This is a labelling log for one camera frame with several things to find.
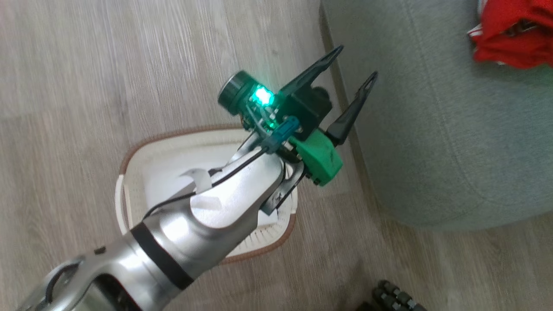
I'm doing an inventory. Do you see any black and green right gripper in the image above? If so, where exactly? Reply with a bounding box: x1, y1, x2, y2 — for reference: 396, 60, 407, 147
278, 44, 379, 187

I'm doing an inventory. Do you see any red clothing with white trim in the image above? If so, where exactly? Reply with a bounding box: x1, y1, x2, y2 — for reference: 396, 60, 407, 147
467, 0, 553, 70

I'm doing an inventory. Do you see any grey fabric sofa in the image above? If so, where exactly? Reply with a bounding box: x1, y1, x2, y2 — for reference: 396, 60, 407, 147
320, 0, 553, 232

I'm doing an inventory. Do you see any white woven laundry basket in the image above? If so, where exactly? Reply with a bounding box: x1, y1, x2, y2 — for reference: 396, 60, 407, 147
114, 124, 299, 265

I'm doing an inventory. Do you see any teal cable connector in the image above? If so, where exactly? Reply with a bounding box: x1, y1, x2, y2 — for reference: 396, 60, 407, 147
261, 115, 301, 152

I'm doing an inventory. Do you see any thin black cable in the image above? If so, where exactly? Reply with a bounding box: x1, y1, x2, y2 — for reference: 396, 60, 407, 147
261, 162, 308, 216
143, 147, 268, 219

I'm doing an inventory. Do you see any black ribbed hose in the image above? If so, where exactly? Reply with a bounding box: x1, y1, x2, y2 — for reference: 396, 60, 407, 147
356, 279, 429, 311

